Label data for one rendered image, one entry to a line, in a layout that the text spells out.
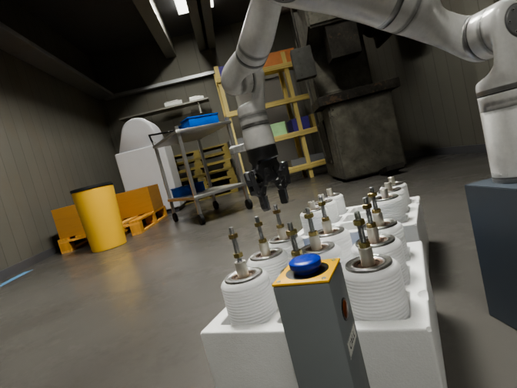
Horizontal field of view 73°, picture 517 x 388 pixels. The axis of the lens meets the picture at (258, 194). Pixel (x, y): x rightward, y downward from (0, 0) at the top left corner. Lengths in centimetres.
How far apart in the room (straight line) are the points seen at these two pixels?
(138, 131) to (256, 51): 487
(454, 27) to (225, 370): 77
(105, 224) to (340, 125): 247
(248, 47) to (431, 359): 63
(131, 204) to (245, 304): 404
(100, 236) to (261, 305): 292
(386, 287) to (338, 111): 323
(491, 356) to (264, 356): 43
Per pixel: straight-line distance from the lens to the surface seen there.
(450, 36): 81
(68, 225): 426
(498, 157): 81
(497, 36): 79
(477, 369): 81
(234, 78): 83
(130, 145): 559
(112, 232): 350
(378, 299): 58
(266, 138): 84
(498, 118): 80
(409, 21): 71
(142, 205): 459
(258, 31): 74
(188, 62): 763
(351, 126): 374
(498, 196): 80
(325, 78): 430
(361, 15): 68
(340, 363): 45
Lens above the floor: 46
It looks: 5 degrees down
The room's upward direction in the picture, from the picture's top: 14 degrees counter-clockwise
